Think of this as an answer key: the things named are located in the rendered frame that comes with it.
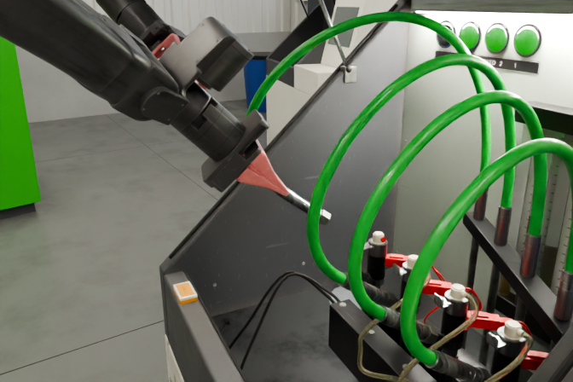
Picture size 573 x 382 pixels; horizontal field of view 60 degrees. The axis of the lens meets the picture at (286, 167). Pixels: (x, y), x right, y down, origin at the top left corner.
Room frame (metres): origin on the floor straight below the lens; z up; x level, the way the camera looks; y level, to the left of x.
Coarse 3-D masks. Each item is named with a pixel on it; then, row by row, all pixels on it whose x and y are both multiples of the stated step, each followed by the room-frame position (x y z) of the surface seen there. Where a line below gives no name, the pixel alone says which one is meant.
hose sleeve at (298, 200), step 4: (288, 188) 0.73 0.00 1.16; (292, 192) 0.73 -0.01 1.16; (280, 196) 0.72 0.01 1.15; (284, 196) 0.72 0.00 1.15; (288, 196) 0.72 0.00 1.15; (292, 196) 0.72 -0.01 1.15; (296, 196) 0.72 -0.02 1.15; (300, 196) 0.73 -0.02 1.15; (288, 200) 0.72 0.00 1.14; (292, 200) 0.72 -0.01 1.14; (296, 200) 0.72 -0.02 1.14; (300, 200) 0.72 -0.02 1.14; (304, 200) 0.73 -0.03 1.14; (292, 204) 0.72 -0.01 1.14; (296, 204) 0.72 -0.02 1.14; (300, 204) 0.72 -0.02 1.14; (304, 204) 0.72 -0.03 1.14; (308, 204) 0.72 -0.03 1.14; (300, 208) 0.72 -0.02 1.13; (304, 208) 0.72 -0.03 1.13; (308, 208) 0.72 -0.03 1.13; (320, 216) 0.72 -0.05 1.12
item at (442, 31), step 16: (368, 16) 0.73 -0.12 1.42; (384, 16) 0.73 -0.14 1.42; (400, 16) 0.73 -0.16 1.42; (416, 16) 0.73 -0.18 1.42; (320, 32) 0.73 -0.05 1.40; (336, 32) 0.73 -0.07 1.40; (448, 32) 0.74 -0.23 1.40; (304, 48) 0.72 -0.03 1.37; (464, 48) 0.74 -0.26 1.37; (288, 64) 0.72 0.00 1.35; (272, 80) 0.72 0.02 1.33; (480, 80) 0.74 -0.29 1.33; (256, 96) 0.72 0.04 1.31; (480, 112) 0.75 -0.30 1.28
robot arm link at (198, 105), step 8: (200, 80) 0.56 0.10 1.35; (192, 88) 0.56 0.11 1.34; (200, 88) 0.57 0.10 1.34; (208, 88) 0.57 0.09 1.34; (192, 96) 0.56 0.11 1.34; (200, 96) 0.56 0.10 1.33; (208, 96) 0.57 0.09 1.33; (192, 104) 0.55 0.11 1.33; (200, 104) 0.56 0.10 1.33; (184, 112) 0.55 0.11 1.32; (192, 112) 0.55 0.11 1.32; (200, 112) 0.56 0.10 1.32; (176, 120) 0.55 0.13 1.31; (184, 120) 0.55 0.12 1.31; (192, 120) 0.55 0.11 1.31; (200, 120) 0.56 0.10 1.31; (176, 128) 0.56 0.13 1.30; (184, 128) 0.55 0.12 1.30
